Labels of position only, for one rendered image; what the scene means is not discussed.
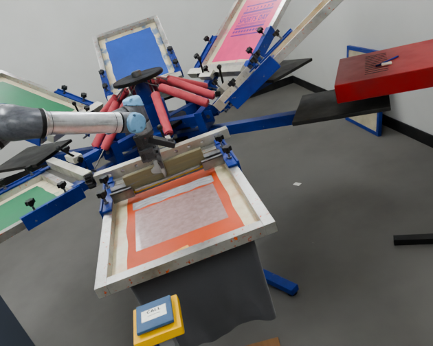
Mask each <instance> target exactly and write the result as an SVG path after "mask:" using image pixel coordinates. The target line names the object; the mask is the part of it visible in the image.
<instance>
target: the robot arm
mask: <svg viewBox="0 0 433 346"><path fill-rule="evenodd" d="M122 103H123V106H122V107H121V108H119V109H116V110H114V111H112V112H61V111H46V110H45V109H44V108H30V107H25V106H19V105H15V104H5V103H0V150H2V149H3V148H4V147H5V146H6V145H8V144H9V143H10V142H11V141H23V140H28V139H44V138H46V136H48V135H77V134H100V133H105V134H107V135H110V134H112V133H133V134H136V135H134V136H133V139H134V141H135V143H136V145H137V148H138V149H137V151H138V153H139V154H140V157H141V160H142V162H143V163H146V162H151V161H152V160H153V163H152V164H151V165H153V164H154V167H153V168H152V169H151V172H152V173H153V174H157V173H163V175H164V177H165V178H166V175H167V172H166V169H165V167H164V164H163V159H162V156H161V152H160V150H159V147H158V145H159V146H165V147H169V148H175V140H173V139H167V138H164V137H158V136H155V135H152V134H153V133H154V132H153V127H152V125H151V122H150V119H149V118H148V115H147V112H146V109H145V108H144V104H143V102H142V99H141V97H140V96H138V95H132V96H130V97H127V98H125V99H124V100H123V101H122ZM145 138H146V139H145ZM158 163H159V164H158Z"/></svg>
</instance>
